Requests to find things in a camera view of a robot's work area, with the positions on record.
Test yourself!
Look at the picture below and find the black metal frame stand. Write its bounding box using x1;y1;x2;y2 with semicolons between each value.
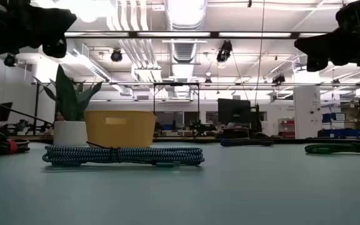
153;82;200;138

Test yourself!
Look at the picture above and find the red and white shelf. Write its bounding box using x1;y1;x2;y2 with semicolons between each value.
278;117;296;138

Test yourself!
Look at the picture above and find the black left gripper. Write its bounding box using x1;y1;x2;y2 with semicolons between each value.
0;6;78;71

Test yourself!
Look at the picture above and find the teal table mat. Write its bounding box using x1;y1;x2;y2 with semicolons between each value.
0;142;360;225

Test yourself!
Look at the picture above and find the spiral ceiling ventilation duct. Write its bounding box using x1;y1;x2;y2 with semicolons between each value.
164;0;208;98

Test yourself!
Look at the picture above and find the yellow plastic basket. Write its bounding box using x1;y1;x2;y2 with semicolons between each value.
83;109;157;148

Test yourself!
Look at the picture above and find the black overhead light bar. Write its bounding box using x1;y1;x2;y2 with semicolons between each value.
64;30;328;40

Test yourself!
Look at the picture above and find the green snake plant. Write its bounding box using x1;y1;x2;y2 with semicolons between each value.
32;64;103;122

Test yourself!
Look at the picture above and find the blue cart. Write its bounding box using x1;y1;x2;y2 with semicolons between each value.
321;112;360;138

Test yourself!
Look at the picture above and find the black monitor on arm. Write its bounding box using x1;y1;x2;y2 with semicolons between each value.
217;98;251;124

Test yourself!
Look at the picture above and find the blue cable tie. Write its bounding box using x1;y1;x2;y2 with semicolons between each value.
219;138;275;148

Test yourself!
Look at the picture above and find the thin black hanging cable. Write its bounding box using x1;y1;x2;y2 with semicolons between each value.
254;0;266;106

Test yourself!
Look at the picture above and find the thin black overhead rail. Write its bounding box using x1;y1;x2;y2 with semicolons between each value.
31;81;360;92

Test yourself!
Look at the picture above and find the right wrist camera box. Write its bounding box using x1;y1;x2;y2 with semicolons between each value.
335;0;360;36

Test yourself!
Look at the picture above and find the small black monitor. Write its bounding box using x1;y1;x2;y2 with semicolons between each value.
0;102;13;123

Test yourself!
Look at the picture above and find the white building pillar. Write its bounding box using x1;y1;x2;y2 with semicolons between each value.
293;86;322;140

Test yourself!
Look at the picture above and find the blue white braided USB-C cable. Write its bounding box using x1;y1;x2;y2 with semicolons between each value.
41;141;206;168

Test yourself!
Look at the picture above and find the white plant pot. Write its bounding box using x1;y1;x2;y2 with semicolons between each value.
52;120;89;146

